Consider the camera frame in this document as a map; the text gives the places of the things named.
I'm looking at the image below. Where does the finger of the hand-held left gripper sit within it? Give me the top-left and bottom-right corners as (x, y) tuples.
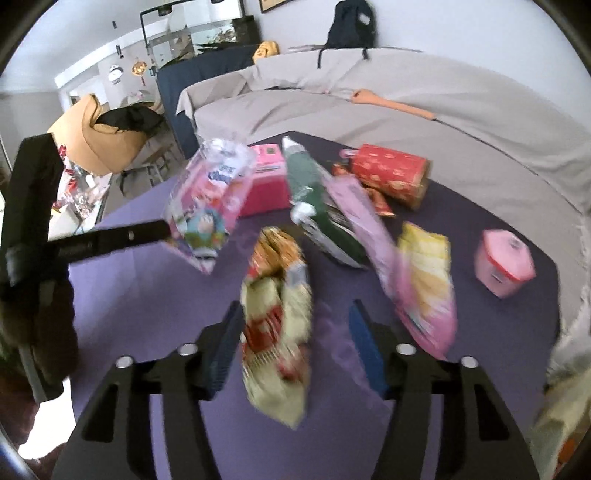
(48, 220), (171, 266)

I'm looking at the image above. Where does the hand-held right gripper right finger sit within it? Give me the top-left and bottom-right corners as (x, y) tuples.
(348, 300), (541, 480)

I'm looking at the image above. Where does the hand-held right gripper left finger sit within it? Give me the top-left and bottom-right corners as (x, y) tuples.
(51, 300), (245, 480)

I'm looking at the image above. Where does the red and yellow snack packet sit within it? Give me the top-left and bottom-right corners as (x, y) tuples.
(240, 226), (315, 430)

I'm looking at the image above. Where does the pink cartoon snack packet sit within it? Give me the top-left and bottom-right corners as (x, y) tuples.
(164, 138), (257, 275)

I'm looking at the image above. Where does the yellow plastic bag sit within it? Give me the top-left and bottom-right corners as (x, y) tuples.
(529, 369), (591, 480)

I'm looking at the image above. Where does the cluttered white side table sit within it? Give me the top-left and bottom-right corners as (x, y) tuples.
(51, 143), (112, 232)

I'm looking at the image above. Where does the tan jacket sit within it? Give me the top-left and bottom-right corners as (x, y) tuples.
(48, 93), (153, 176)

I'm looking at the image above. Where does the wooden chair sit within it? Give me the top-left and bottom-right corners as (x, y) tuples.
(120, 138), (185, 190)

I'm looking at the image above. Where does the yellow and pink snack packet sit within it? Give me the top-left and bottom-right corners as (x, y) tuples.
(392, 222), (458, 361)

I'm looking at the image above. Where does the black garment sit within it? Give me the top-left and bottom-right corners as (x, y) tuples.
(95, 104), (164, 139)

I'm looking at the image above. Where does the pale pink long packet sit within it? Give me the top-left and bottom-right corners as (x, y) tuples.
(323, 175), (402, 296)

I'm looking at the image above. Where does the pink cardboard box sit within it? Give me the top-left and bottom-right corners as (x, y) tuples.
(240, 144), (291, 217)

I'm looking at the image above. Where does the pink hexagonal container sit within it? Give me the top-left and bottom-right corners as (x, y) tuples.
(474, 229), (536, 299)

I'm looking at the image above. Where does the green snack packet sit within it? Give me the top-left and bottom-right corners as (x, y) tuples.
(281, 136), (370, 268)

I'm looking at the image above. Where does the red printed cylinder can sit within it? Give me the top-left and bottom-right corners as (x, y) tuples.
(348, 144), (432, 210)

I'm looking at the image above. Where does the navy blue cloth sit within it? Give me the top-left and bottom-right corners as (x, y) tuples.
(156, 44), (259, 160)

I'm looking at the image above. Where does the white fringed blanket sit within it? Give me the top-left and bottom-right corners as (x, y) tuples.
(547, 217), (591, 384)

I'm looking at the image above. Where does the glass fish tank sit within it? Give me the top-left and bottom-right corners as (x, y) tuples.
(140, 0), (257, 65)

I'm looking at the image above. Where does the grey sofa cover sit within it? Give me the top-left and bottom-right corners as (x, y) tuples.
(178, 46), (591, 324)

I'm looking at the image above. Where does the yellow plush toy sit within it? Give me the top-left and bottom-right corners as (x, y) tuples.
(252, 41), (280, 63)

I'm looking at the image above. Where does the orange back scratcher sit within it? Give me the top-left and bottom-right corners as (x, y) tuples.
(351, 89), (437, 120)

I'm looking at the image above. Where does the black backpack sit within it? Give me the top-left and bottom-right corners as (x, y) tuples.
(318, 0), (377, 70)

